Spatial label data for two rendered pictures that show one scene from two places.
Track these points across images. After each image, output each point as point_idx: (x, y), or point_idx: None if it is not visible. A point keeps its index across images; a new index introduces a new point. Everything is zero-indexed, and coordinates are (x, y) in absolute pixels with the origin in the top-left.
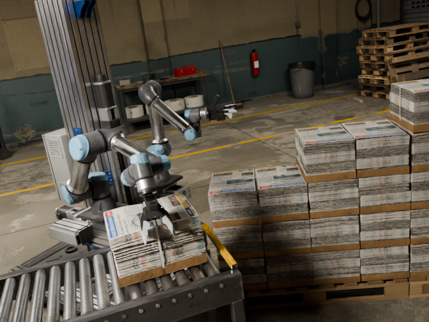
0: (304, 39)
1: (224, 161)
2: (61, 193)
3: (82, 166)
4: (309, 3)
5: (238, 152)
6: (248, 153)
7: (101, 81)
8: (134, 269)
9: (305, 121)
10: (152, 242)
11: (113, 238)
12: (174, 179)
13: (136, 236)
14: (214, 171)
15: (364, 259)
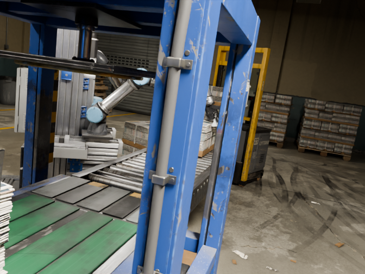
0: (9, 59)
1: (2, 140)
2: (24, 124)
3: (131, 91)
4: (16, 33)
5: (6, 135)
6: (16, 135)
7: (95, 38)
8: (205, 147)
9: None
10: (210, 132)
11: (207, 125)
12: (106, 123)
13: (210, 126)
14: (2, 146)
15: None
